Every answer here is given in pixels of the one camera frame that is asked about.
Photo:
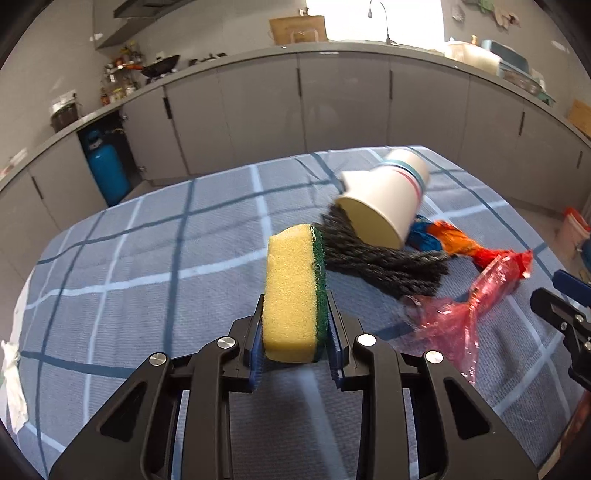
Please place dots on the crumpled white tissue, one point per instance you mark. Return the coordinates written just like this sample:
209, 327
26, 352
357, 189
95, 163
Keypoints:
13, 392

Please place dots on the steel gooseneck faucet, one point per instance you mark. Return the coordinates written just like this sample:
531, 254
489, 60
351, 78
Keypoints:
388, 32

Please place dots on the row of sauce bottles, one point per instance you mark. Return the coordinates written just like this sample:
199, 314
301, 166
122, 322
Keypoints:
115, 94

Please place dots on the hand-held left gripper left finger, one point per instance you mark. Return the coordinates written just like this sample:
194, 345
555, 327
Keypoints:
256, 369

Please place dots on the white plastic basin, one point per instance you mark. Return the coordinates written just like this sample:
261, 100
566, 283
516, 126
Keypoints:
473, 55

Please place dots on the metal spice rack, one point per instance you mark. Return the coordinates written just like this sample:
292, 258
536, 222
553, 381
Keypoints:
122, 60

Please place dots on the white wall socket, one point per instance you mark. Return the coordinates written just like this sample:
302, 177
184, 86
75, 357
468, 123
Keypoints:
62, 99

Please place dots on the small blue gas cylinder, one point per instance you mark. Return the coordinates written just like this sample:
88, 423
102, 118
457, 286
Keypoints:
108, 173

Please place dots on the gas stove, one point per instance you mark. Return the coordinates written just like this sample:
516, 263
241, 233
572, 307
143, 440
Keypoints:
207, 59

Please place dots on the grey wall cabinets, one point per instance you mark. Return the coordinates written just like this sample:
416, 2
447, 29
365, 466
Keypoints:
104, 21

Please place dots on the beige gloves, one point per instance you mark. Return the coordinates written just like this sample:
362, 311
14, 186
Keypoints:
505, 16

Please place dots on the yellow green sponge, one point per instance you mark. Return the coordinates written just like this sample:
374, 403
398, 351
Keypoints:
288, 295

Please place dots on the blue dish rack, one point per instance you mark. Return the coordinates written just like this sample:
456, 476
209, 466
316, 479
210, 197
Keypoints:
508, 55

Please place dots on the grey kitchen counter cabinets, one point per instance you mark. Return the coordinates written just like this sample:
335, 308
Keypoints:
258, 106

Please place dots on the blue checked tablecloth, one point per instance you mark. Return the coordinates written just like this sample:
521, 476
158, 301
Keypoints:
161, 277

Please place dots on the pink bucket red liner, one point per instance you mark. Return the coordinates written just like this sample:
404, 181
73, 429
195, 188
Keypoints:
572, 230

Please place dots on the orange red blue wrapper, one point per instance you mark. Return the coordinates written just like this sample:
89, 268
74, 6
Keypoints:
455, 240

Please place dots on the bright window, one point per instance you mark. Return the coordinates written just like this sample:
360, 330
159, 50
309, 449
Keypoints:
351, 18

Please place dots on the yellow soap bottle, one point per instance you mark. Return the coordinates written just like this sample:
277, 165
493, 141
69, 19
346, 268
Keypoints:
474, 39

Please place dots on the red plastic bag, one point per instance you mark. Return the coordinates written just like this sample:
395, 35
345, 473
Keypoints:
448, 323

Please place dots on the white paper cup blue bands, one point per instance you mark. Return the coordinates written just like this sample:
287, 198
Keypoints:
383, 194

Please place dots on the green basin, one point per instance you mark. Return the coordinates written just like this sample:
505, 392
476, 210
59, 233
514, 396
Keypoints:
545, 94

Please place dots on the wooden cutting board on stand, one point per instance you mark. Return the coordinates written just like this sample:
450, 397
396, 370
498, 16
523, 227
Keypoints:
298, 28

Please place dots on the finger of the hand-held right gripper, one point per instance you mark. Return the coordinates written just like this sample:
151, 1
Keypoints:
572, 284
551, 304

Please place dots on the pale wooden cutting board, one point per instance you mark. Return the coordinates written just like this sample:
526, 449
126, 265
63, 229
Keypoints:
581, 117

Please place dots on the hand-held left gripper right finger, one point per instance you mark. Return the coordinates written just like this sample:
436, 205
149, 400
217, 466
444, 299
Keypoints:
336, 364

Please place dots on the range hood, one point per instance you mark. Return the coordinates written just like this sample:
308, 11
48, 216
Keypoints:
143, 5

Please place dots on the grey hanging duster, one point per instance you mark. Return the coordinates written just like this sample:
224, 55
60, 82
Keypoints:
458, 11

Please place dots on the black wok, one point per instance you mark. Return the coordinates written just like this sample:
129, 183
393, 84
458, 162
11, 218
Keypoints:
159, 67

